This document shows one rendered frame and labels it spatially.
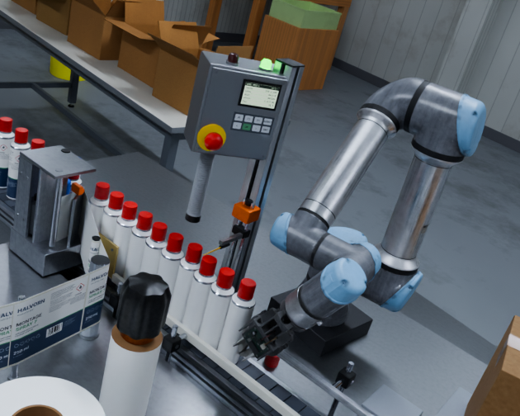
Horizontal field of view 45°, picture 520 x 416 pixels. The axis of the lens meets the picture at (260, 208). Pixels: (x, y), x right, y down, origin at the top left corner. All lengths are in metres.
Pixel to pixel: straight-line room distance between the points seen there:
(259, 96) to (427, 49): 7.06
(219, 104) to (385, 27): 7.43
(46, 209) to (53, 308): 0.35
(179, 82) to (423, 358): 1.89
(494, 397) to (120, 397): 0.70
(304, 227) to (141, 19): 2.55
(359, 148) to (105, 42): 2.53
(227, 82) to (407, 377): 0.86
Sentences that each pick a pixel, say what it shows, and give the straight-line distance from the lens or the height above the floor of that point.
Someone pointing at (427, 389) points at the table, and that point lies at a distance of 1.64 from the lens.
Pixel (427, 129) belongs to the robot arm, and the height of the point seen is 1.44.
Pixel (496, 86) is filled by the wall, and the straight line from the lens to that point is 7.84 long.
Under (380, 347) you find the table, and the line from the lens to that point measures 1.70.
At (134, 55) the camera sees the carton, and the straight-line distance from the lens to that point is 3.49.
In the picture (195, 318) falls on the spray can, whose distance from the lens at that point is 1.39.
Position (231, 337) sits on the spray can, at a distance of 1.34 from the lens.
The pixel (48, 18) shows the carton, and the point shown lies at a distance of 4.22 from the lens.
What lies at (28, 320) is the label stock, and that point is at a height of 1.01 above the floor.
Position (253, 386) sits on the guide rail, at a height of 0.91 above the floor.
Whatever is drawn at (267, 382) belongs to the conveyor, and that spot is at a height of 0.88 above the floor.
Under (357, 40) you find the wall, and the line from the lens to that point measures 8.87.
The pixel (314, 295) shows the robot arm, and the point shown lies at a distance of 1.13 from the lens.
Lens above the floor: 1.77
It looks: 25 degrees down
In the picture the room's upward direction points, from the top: 16 degrees clockwise
